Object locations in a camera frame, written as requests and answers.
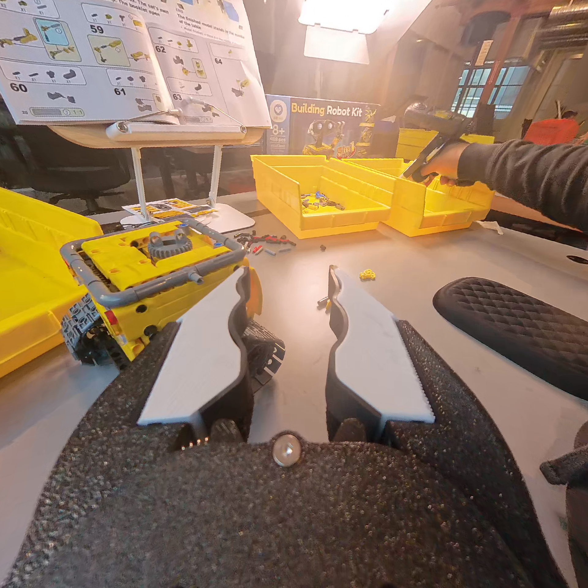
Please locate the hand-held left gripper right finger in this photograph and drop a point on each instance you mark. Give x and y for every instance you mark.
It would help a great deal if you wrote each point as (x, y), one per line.
(381, 367)

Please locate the dark printed box stack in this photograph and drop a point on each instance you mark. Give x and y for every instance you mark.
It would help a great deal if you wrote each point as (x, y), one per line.
(322, 115)

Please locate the person's right forearm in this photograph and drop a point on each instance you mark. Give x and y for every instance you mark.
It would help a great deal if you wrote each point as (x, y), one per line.
(533, 175)

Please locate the small yellow brick piece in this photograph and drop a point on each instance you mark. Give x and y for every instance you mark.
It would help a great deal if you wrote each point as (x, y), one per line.
(367, 274)

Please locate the yellow plastic bin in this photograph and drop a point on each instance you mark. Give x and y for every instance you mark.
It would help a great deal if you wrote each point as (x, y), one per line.
(432, 211)
(349, 216)
(37, 285)

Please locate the stack of yellow bins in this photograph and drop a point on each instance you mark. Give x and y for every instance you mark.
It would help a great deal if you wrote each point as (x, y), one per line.
(413, 140)

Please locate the white round stand base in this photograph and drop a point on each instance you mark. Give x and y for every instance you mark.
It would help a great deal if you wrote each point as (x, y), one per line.
(230, 219)

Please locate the yellow grey bricks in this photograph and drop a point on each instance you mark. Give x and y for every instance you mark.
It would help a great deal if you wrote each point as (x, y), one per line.
(322, 200)

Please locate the yellow brick piece grey axle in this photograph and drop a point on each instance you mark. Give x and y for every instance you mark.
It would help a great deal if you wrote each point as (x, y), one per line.
(323, 299)

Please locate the bright white light panel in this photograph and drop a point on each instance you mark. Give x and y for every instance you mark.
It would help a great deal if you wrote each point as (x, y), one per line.
(340, 23)

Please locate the yellow tracked brick vehicle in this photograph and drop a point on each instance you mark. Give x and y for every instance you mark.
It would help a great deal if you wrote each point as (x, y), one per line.
(147, 276)

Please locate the pile of small brick parts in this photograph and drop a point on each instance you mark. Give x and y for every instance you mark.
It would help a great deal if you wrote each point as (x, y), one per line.
(266, 241)

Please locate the sticker sheet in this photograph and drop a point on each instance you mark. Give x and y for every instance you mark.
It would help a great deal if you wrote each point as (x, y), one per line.
(170, 208)

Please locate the instruction booklet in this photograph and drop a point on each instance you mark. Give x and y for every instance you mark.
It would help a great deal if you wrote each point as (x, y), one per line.
(138, 55)

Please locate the wooden booklet stand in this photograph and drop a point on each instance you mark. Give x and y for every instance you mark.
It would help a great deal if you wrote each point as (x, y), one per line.
(165, 133)

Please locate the red object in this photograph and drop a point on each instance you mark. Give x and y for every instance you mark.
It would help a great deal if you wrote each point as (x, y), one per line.
(551, 130)

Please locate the person's right hand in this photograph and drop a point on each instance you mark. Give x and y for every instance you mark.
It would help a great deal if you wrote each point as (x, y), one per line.
(450, 163)

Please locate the grey desk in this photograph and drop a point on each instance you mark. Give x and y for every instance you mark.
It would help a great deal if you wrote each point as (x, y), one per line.
(386, 257)

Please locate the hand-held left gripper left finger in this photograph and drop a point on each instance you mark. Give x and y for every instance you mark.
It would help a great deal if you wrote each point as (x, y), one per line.
(197, 367)

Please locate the white paper scrap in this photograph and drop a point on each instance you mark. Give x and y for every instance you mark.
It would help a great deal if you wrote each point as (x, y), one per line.
(489, 226)

